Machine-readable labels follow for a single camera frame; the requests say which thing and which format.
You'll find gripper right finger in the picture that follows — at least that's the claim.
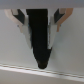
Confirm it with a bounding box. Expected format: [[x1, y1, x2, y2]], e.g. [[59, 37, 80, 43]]
[[46, 8, 75, 51]]

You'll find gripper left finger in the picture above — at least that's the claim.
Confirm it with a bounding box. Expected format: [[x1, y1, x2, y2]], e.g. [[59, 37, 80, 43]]
[[4, 8, 34, 50]]

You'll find white sliding door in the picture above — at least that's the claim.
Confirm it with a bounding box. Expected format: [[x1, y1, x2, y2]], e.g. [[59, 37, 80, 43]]
[[0, 8, 84, 75]]

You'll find white cabinet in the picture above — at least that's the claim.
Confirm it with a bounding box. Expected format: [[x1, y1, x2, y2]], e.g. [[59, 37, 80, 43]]
[[0, 65, 84, 84]]

